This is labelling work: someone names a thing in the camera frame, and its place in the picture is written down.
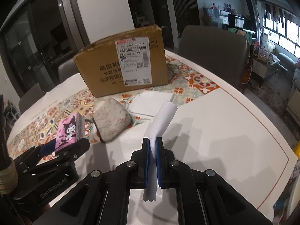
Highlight pink cartoon tissue pack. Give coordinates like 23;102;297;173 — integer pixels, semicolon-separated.
55;112;84;156

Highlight floral fabric pouch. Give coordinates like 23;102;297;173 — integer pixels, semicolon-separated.
93;97;131;143

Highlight white paper napkin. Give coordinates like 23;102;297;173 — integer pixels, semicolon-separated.
143;102;177;202

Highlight person left hand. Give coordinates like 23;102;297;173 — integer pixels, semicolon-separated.
0;159;18;195

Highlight grey dining chair far left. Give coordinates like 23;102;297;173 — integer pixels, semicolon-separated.
18;83;45;114

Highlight grey dining chair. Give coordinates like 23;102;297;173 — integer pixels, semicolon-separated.
18;83;45;114
178;25;250;90
58;59;79;83

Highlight white patterned tablecloth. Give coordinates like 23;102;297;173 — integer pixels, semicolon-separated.
8;52;297;220

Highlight white folded tissue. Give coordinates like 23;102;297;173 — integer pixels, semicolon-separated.
128;90;173;116

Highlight dark sliding glass door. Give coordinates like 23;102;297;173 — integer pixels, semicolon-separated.
1;0;89;98

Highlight grey sofa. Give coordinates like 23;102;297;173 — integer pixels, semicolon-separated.
277;53;299;124

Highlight brown cardboard box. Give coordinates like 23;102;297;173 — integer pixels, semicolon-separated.
73;25;168;98

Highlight grey dining chair right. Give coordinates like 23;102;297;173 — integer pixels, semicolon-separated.
178;25;250;90

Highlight coffee table with snacks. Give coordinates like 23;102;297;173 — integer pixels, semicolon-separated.
252;47;280;87

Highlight colourful clothes on chair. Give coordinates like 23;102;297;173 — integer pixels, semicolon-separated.
228;28;252;45

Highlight black piano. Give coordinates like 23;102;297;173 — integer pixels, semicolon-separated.
228;14;256;34

